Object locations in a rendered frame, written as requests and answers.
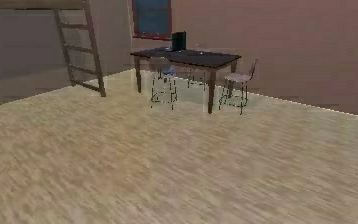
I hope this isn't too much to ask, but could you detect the blue seat chair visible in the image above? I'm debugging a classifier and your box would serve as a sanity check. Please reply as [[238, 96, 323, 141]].
[[148, 56, 179, 111]]

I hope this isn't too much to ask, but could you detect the red framed window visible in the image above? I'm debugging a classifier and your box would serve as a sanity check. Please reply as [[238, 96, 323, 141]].
[[131, 0, 173, 41]]

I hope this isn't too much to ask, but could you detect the brown wooden loft bed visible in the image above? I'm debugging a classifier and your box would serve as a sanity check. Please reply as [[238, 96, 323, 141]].
[[0, 0, 107, 98]]

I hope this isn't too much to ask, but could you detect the black box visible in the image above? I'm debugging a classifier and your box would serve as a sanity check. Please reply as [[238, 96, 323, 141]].
[[171, 31, 188, 52]]

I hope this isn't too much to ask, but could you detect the pink seat chair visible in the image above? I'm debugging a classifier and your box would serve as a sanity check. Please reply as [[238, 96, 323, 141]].
[[218, 56, 260, 116]]

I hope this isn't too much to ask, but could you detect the dark brown wooden table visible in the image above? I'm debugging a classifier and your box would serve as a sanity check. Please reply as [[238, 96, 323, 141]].
[[130, 47, 242, 115]]

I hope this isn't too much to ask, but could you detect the thin wire frame chair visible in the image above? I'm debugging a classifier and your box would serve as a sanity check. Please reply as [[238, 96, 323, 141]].
[[186, 67, 209, 92]]

